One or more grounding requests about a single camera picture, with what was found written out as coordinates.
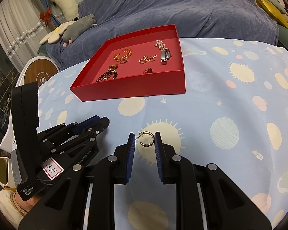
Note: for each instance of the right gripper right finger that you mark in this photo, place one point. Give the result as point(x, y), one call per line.
point(178, 170)

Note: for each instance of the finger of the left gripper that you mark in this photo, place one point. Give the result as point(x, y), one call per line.
point(91, 133)
point(83, 126)

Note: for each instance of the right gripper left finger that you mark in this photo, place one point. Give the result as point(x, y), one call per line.
point(112, 170)

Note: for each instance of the gold hoop earring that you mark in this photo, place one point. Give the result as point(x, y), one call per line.
point(145, 138)

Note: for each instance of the gold chain bangle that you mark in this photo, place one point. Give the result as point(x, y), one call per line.
point(123, 55)

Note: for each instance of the silver metal watch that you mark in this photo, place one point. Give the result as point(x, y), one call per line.
point(165, 55)

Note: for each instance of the gold link watch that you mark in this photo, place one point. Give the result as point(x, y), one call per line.
point(111, 72)

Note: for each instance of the red shallow jewelry box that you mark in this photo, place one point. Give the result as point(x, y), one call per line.
point(142, 74)

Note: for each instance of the person's left hand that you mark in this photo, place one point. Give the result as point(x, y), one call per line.
point(25, 206)

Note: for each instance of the yellow white mug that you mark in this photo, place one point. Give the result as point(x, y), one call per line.
point(6, 174)

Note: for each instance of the round wooden white side table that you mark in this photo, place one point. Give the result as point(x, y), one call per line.
point(39, 69)

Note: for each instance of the blue planet print cloth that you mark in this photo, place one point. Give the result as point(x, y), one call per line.
point(234, 114)

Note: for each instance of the cream flower plush cushion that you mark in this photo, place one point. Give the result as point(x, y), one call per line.
point(55, 35)

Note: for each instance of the grey plush toy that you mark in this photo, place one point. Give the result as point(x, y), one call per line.
point(77, 28)

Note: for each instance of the white sheep plush pillow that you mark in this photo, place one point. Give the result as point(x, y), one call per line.
point(69, 8)

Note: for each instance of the white sheer curtain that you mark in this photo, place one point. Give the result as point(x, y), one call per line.
point(20, 31)

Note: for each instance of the blue drape with red bow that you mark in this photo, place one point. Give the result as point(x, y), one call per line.
point(44, 4)

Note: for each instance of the dark blue velvet blanket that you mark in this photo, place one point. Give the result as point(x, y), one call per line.
point(229, 19)

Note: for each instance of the gold satin cushion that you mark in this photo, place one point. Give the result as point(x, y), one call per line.
point(273, 12)

